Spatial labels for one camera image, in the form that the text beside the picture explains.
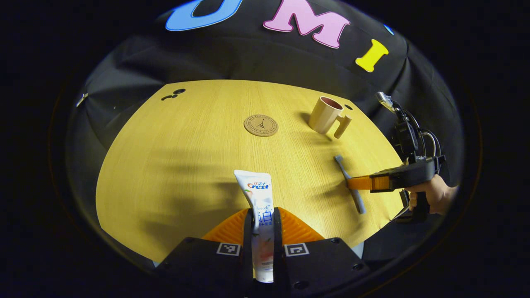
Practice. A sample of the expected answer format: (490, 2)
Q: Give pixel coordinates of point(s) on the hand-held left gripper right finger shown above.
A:
(319, 265)

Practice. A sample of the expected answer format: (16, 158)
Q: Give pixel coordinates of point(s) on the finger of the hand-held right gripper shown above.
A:
(359, 182)

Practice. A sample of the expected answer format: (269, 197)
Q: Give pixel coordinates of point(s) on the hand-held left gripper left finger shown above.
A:
(207, 265)

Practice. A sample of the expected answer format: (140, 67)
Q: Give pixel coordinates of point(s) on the grey toothbrush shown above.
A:
(345, 169)

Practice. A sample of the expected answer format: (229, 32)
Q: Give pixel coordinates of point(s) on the beige cup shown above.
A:
(323, 116)

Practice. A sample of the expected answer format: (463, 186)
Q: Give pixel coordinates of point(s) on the white toothpaste tube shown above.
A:
(256, 198)

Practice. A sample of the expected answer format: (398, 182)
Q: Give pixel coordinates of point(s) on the round brown coaster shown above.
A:
(261, 125)

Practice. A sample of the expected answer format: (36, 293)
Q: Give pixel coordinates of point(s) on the silver metal clip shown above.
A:
(81, 99)

